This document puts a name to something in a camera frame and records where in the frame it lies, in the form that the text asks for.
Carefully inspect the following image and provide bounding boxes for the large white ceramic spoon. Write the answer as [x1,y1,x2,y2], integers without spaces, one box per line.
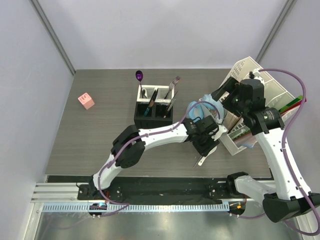
[197,147,217,166]

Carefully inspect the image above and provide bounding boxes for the black knife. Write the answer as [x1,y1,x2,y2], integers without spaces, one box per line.
[148,90,158,108]

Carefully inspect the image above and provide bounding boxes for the green patterned chopstick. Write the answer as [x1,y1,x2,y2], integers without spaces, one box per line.
[143,106,153,117]

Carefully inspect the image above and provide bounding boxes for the purple iridescent spoon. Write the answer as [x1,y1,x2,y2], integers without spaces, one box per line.
[135,70,144,98]

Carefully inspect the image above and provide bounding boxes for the dark brown chopstick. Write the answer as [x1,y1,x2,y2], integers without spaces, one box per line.
[166,91,178,112]

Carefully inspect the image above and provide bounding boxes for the rose gold chopstick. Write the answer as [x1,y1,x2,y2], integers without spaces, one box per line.
[163,99,176,118]

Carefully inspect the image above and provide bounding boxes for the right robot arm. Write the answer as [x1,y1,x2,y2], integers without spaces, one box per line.
[211,77,320,223]

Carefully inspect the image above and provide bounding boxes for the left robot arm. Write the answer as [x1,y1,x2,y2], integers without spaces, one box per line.
[88,115,227,200]

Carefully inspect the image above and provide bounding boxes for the light blue headphones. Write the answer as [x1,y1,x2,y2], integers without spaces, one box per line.
[187,94,225,124]

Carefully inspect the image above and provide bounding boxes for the white desk file organizer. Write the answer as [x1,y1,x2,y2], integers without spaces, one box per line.
[211,56,295,156]

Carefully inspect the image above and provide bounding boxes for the green and magenta folders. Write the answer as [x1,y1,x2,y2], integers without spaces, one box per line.
[278,95,303,115]

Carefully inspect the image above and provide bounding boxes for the black slotted utensil caddy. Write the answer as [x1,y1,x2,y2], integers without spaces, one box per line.
[133,102,173,129]

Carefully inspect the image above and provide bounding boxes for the white slotted utensil caddy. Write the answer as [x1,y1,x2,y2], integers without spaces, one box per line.
[136,84,174,104]

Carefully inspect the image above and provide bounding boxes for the pink cube power adapter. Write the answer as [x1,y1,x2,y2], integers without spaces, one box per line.
[78,92,95,110]

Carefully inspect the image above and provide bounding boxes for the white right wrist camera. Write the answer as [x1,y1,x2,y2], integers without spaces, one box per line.
[248,68,265,85]

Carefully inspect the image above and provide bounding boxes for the black mounting base plate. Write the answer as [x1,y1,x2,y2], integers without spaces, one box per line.
[46,175,273,201]

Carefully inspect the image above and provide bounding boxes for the aluminium frame rail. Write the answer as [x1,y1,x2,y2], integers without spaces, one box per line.
[31,182,245,206]

